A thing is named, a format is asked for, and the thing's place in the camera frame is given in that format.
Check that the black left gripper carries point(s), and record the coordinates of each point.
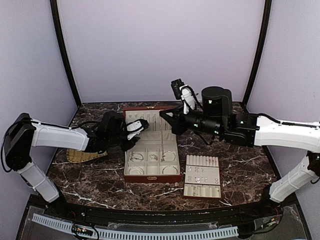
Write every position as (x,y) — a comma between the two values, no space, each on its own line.
(132,143)

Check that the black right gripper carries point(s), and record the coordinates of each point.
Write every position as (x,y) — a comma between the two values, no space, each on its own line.
(176,121)

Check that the red wooden jewelry box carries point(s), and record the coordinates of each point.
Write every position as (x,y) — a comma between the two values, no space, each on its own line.
(154,158)

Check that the brown jewelry display tray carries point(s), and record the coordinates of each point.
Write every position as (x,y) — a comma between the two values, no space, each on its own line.
(202,177)

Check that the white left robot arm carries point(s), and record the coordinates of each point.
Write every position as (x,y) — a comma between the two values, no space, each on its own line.
(93,137)

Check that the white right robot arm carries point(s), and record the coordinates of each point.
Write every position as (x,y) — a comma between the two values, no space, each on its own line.
(249,130)

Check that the woven bamboo tray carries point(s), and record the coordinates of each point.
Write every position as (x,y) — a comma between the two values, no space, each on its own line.
(76,157)

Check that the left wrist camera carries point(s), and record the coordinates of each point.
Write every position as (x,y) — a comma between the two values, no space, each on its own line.
(113,126)

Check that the white slotted cable duct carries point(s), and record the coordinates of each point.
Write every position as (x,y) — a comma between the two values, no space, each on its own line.
(133,232)

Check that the black left frame post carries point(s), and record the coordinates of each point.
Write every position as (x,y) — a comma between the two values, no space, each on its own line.
(63,51)

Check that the black frame post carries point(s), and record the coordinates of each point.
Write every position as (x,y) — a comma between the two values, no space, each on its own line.
(63,51)
(258,53)

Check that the black right frame post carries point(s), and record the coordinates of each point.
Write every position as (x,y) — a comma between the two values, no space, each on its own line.
(258,53)

